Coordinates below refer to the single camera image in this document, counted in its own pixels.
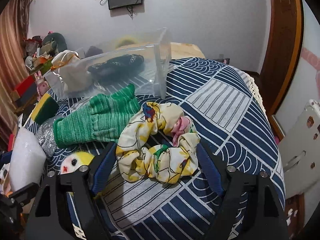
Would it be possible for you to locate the clear plastic storage box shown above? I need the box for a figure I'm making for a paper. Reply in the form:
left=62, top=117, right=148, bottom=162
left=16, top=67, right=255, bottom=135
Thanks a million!
left=44, top=28, right=171, bottom=99

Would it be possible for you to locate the yellow curved headboard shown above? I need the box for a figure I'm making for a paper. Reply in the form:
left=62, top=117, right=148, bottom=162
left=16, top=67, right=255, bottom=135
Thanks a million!
left=115, top=36, right=137, bottom=49

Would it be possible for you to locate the blue patterned tablecloth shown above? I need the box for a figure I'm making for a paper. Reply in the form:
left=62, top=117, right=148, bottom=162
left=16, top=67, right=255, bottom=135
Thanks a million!
left=23, top=56, right=287, bottom=240

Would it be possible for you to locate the yellow and green sponge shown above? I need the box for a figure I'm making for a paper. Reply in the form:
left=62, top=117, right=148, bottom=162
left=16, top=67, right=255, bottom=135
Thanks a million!
left=31, top=94, right=59, bottom=125

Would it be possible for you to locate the white foam block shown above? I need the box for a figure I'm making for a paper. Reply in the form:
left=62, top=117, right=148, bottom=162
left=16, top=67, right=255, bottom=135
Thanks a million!
left=9, top=127, right=46, bottom=192

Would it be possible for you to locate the green cardboard box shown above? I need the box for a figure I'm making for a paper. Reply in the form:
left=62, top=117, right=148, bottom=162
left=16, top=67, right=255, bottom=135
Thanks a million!
left=30, top=59, right=52, bottom=75

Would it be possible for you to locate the black and white sock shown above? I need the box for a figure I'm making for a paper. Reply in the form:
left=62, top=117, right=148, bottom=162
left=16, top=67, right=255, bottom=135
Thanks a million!
left=87, top=54, right=144, bottom=81

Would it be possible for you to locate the red box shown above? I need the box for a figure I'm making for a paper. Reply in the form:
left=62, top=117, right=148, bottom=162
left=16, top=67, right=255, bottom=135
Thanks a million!
left=14, top=75, right=35, bottom=97

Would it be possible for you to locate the dark clothing pile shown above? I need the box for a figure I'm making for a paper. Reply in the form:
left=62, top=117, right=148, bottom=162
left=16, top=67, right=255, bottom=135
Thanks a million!
left=85, top=46, right=103, bottom=57

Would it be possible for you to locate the grey-green plush toy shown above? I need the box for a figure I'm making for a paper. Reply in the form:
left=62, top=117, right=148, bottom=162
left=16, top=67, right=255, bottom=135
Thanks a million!
left=41, top=33, right=67, bottom=55

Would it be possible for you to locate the white sticker-covered appliance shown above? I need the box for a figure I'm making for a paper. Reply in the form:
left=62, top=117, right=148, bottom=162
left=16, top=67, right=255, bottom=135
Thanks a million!
left=278, top=99, right=320, bottom=198

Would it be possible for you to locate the grey glove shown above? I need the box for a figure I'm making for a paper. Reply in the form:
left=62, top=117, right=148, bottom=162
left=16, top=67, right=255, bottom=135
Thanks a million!
left=35, top=124, right=57, bottom=159

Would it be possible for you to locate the yellow plush toy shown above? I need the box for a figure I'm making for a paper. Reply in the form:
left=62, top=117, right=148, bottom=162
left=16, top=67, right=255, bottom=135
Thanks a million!
left=60, top=151, right=94, bottom=174

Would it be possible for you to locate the cream drawstring pouch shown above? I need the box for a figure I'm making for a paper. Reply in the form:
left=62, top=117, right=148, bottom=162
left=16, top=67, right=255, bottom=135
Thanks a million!
left=50, top=50, right=93, bottom=93

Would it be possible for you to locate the green knitted glove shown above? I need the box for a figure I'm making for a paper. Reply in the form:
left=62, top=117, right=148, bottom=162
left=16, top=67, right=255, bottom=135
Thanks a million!
left=53, top=84, right=140, bottom=148

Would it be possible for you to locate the floral fabric scrunchie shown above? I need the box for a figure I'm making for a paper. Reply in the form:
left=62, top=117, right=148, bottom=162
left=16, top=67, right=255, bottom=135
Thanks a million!
left=116, top=102, right=200, bottom=184

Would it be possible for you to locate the brown wooden door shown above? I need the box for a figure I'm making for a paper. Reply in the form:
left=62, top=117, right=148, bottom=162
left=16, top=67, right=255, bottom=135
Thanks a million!
left=260, top=0, right=304, bottom=116

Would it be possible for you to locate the striped orange curtain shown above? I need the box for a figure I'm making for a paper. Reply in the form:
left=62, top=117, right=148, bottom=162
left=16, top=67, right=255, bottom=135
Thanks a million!
left=1, top=0, right=30, bottom=150

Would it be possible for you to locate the pink bunny toy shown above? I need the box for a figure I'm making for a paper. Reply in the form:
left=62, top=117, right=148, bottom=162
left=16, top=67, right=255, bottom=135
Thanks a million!
left=34, top=70, right=49, bottom=101

